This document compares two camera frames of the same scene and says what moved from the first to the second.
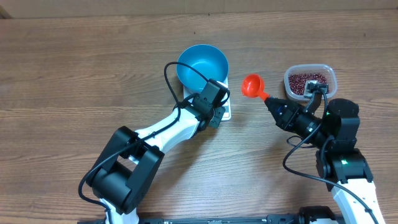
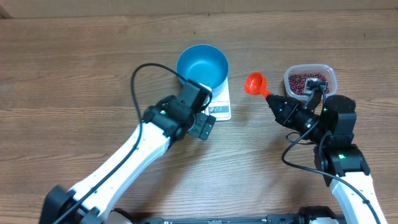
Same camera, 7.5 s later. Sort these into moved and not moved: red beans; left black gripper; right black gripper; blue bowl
Moved: left black gripper
Not moved: right black gripper; blue bowl; red beans
